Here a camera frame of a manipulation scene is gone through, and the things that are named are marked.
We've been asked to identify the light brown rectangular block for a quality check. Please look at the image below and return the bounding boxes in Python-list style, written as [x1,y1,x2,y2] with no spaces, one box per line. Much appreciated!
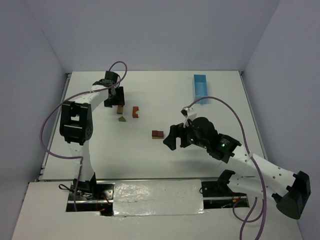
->
[117,105,124,115]

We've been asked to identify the red brown square block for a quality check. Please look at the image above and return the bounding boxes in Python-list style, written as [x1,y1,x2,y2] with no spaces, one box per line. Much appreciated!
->
[151,130,158,137]

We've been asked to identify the blue rectangular box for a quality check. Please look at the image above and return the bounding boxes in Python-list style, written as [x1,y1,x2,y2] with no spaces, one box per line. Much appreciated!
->
[193,74,208,101]

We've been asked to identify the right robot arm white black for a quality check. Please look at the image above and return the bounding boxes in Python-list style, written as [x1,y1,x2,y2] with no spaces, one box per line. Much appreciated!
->
[163,117,311,220]

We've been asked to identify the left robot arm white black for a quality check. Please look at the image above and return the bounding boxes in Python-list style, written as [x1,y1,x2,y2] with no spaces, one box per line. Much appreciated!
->
[59,71,125,195]

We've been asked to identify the orange arch block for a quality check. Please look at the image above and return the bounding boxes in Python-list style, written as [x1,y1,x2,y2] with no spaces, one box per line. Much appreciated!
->
[132,106,139,119]

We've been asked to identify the green triangular block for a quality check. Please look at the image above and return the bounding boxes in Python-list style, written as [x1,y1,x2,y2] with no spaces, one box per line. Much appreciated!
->
[118,116,126,122]

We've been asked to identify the silver tape patch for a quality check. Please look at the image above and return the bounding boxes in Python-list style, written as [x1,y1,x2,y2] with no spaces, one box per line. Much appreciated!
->
[113,179,204,217]

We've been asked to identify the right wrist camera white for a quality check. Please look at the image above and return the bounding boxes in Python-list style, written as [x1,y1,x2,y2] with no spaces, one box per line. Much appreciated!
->
[180,107,197,128]

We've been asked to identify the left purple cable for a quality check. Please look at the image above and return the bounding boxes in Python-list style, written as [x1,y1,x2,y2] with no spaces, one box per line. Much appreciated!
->
[40,60,128,212]

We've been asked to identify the purple cable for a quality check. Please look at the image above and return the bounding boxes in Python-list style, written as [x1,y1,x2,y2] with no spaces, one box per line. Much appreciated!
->
[40,60,128,212]
[180,96,268,240]

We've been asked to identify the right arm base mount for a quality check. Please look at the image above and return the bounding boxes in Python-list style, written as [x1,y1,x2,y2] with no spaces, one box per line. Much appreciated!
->
[199,180,249,210]

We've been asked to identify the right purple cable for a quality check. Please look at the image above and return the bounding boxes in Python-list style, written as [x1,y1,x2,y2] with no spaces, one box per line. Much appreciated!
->
[180,96,268,240]

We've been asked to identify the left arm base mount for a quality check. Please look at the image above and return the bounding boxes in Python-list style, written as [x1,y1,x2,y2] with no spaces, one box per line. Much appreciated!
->
[66,182,115,217]

